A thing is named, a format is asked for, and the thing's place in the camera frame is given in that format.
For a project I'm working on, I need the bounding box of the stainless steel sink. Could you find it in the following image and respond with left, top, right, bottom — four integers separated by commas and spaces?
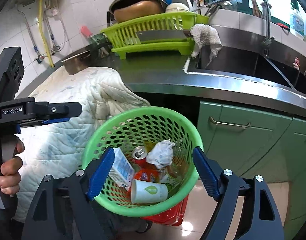
188, 46, 306, 95

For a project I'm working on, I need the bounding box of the crumpled white paper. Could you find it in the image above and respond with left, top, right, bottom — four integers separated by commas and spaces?
145, 140, 175, 170

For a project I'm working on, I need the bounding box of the red plastic basket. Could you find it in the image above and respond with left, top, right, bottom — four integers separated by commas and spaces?
143, 196, 189, 226

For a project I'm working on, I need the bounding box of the steel pot with lid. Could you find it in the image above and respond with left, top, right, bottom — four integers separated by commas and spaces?
62, 50, 92, 75

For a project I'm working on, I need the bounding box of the white quilted cloth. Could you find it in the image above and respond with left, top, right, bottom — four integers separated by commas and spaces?
14, 67, 149, 223

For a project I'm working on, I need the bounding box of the person's left hand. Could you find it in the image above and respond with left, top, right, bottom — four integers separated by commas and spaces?
0, 139, 26, 196

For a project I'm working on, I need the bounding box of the blue white milk carton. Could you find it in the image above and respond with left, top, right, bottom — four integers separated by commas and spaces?
109, 148, 135, 191

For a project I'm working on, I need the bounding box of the left metal hose with valve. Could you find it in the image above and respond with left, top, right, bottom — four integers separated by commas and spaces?
17, 4, 47, 64

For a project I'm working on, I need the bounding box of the white dish rag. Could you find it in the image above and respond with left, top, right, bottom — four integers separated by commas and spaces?
190, 24, 222, 66

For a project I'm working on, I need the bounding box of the metal hose with valve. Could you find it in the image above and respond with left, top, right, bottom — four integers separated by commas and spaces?
17, 4, 47, 64
43, 7, 68, 53

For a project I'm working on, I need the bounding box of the brown wooden bowl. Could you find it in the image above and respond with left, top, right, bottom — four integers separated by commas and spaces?
113, 0, 165, 23

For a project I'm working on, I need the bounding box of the pink bottle brush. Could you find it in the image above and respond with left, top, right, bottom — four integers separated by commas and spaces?
80, 25, 93, 38

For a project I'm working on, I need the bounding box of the cleaver on dish rack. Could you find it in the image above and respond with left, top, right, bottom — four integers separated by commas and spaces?
136, 30, 192, 42

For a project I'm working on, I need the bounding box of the red snack packet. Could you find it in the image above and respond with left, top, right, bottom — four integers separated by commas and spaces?
133, 167, 159, 183

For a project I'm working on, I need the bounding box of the white ceramic bowl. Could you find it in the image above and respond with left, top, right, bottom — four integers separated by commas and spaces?
165, 3, 190, 13

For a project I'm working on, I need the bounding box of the yellow gas pipe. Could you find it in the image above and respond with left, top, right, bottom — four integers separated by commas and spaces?
38, 0, 54, 68

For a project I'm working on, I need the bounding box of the right metal hose with valve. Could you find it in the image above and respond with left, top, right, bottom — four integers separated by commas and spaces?
43, 7, 68, 53

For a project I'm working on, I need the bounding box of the green cabinet door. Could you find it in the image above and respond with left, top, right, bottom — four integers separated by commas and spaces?
197, 101, 293, 176

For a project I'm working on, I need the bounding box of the green plastic basket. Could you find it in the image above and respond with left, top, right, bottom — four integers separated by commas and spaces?
82, 107, 203, 218

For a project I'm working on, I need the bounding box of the lime green dish rack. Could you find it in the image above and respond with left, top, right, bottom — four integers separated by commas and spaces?
101, 12, 209, 60

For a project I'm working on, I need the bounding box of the red soda can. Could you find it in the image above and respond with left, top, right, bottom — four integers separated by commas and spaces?
132, 146, 148, 167

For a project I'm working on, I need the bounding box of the green utensil jar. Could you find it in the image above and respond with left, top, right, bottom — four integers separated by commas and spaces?
90, 33, 112, 59

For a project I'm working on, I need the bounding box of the chrome sink faucet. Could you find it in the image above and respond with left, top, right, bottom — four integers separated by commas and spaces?
262, 0, 275, 57

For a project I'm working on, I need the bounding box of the white paper cup green logo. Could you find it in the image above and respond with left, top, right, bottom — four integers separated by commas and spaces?
131, 179, 168, 204

